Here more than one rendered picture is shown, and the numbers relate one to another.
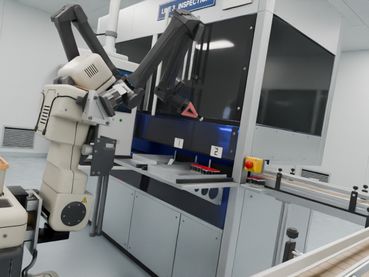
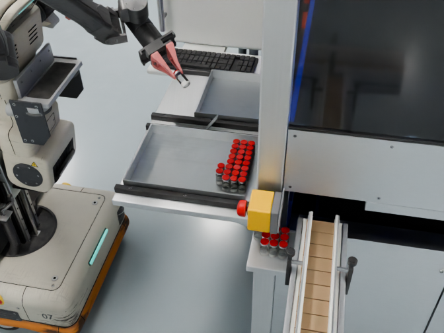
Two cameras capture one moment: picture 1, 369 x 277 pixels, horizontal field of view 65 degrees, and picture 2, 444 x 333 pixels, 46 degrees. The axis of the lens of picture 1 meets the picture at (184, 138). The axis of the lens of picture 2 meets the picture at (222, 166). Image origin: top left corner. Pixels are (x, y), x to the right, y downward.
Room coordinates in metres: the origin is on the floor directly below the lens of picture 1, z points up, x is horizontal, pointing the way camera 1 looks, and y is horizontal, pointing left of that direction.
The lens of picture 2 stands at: (0.96, -1.03, 1.91)
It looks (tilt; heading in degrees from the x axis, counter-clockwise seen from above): 42 degrees down; 55
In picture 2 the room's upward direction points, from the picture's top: 1 degrees counter-clockwise
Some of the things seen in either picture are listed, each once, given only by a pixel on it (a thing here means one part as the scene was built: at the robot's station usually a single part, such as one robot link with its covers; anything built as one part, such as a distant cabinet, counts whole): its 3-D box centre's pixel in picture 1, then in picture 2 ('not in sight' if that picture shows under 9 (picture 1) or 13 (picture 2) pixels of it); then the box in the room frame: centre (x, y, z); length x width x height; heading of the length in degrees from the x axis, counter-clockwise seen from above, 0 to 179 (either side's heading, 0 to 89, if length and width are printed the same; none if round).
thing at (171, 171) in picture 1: (187, 172); (193, 161); (1.56, -0.04, 0.90); 0.34 x 0.26 x 0.04; 132
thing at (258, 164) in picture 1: (254, 164); (263, 211); (1.53, -0.38, 0.99); 0.08 x 0.07 x 0.07; 132
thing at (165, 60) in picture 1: (172, 71); not in sight; (2.10, 0.16, 1.50); 0.47 x 0.01 x 0.59; 42
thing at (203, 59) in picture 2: (105, 162); (205, 61); (1.97, 0.51, 0.82); 0.40 x 0.14 x 0.02; 131
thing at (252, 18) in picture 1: (241, 87); not in sight; (1.62, -0.27, 1.40); 0.04 x 0.01 x 0.80; 42
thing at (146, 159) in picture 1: (165, 160); (253, 98); (1.89, 0.10, 0.90); 0.34 x 0.26 x 0.04; 132
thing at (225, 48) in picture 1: (219, 69); not in sight; (1.77, -0.15, 1.50); 0.43 x 0.01 x 0.59; 42
